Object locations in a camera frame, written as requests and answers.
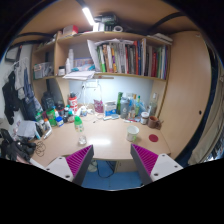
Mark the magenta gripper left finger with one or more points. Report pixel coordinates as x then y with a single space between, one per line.
73 167

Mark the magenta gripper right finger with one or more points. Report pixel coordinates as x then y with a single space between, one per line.
152 167

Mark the grey water bottle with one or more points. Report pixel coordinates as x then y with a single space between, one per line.
124 106

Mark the clear bottle green cap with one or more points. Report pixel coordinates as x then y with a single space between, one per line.
78 124

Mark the red round coaster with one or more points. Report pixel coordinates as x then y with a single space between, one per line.
153 138

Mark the white cup green rim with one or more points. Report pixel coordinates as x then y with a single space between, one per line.
132 132

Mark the brown ceramic mug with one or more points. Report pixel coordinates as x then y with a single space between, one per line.
154 122

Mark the white jar red label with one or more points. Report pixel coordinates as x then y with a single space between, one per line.
144 118

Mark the green container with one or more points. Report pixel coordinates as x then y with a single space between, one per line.
51 117

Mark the red white canister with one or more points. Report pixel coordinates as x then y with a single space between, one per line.
73 102

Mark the pink pouch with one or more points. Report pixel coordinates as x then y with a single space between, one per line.
98 105

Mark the tall green bottle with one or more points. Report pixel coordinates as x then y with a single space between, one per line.
120 94

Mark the blue white box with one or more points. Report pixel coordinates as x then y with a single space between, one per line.
110 108

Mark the black bag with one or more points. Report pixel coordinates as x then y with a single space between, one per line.
47 101

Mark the hanging dark clothes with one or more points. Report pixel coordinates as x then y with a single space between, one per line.
18 94

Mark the stack of white papers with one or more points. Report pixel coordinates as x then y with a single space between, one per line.
85 75

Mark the wooden shelf unit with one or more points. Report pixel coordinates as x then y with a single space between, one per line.
60 48

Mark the white spray bottle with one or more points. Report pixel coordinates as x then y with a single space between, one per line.
71 58

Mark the row of books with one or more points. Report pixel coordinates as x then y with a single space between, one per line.
129 57

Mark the red white box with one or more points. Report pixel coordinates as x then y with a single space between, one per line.
70 30

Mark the tape roll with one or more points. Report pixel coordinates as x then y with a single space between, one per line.
117 29

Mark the fluorescent tube light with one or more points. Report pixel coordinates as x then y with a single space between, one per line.
88 15

